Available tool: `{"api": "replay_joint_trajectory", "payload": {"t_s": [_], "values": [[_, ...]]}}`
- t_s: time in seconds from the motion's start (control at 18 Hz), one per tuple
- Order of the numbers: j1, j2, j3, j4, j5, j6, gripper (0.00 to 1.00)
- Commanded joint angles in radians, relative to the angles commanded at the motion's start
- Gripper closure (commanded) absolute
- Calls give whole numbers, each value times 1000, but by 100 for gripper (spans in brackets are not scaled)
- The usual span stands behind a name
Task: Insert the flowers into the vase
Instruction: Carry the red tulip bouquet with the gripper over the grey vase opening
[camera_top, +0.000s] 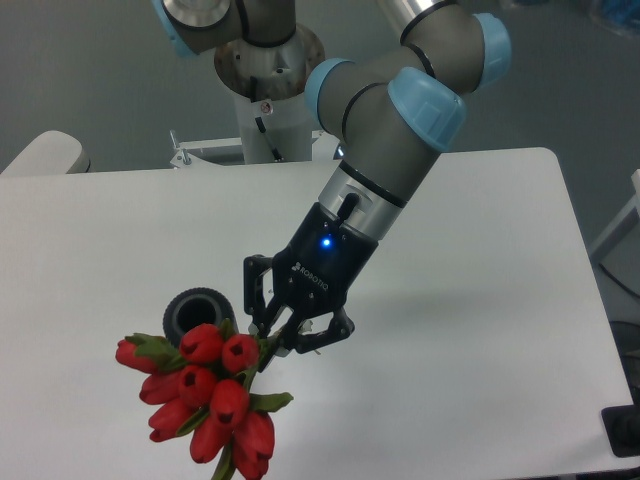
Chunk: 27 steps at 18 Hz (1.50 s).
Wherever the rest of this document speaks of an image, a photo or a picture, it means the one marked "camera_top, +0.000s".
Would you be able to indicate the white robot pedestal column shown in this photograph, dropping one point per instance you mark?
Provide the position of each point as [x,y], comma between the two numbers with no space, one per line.
[267,86]

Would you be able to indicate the red tulip bouquet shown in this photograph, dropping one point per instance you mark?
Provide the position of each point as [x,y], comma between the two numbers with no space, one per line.
[201,388]

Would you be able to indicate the white pedestal base frame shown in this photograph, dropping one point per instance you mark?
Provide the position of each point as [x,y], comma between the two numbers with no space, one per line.
[228,151]

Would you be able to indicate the dark grey ribbed vase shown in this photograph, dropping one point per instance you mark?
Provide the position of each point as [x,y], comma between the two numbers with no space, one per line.
[192,308]

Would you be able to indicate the black device at table edge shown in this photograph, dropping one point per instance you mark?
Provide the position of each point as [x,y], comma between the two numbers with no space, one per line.
[622,429]

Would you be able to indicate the white furniture frame right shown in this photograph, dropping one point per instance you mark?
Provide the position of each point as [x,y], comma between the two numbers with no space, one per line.
[619,227]

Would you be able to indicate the blue object top right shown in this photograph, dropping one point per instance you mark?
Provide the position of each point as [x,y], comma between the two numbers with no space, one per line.
[621,16]

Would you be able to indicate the white chair back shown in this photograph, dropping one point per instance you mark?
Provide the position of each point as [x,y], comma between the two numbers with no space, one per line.
[51,153]

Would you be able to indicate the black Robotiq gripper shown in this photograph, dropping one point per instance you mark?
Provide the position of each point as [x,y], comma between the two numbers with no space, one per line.
[313,273]

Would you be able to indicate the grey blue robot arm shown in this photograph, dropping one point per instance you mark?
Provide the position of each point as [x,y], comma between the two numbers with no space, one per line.
[394,116]

